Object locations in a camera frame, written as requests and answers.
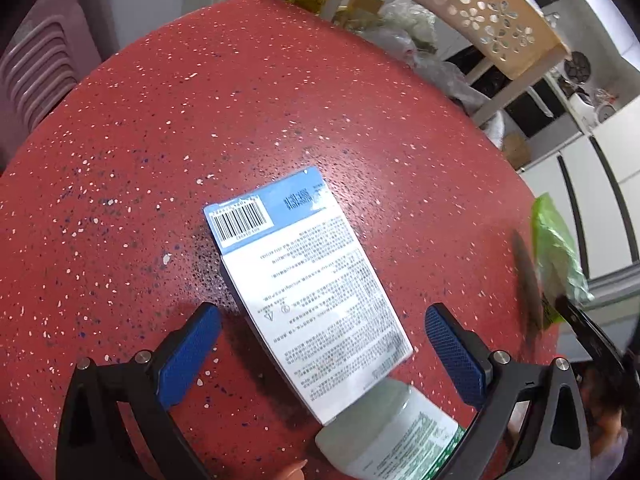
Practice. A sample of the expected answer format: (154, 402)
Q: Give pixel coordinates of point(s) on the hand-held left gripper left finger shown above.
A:
(192, 355)

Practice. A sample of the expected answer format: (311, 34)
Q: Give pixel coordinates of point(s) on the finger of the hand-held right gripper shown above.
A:
(527, 280)
(590, 332)

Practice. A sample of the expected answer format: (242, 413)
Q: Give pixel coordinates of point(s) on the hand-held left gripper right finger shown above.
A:
(455, 355)

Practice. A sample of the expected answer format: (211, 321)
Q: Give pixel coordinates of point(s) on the green sponge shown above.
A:
(555, 255)

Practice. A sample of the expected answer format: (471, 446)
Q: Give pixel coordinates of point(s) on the white bottle with green cap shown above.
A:
(395, 435)

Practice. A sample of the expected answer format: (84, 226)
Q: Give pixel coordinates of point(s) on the blue and white carton box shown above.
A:
(310, 300)

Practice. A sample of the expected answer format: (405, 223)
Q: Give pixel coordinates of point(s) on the person's right hand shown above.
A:
(607, 412)

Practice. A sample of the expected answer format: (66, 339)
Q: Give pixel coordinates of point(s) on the person's left hand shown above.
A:
(294, 472)

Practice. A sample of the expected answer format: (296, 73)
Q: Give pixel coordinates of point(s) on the white refrigerator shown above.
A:
(595, 200)

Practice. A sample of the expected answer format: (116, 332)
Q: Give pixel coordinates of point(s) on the cardboard box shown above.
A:
(515, 150)

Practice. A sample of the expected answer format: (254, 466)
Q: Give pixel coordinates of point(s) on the black built-in oven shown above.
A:
(545, 112)

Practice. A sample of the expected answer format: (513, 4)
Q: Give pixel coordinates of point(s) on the white rice cooker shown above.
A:
(585, 110)

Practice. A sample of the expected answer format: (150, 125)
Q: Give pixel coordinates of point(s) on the dark cloth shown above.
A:
(472, 72)

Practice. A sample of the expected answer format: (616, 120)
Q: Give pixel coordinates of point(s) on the round dark steamer rack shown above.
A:
(578, 66)

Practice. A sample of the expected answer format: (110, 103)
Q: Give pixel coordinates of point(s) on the clear plastic bags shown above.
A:
(420, 40)

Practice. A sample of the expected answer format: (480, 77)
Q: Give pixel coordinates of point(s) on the beige chair with flower cutouts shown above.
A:
(465, 0)

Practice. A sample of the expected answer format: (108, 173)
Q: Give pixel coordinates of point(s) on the pink slatted plastic chair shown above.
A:
(42, 75)

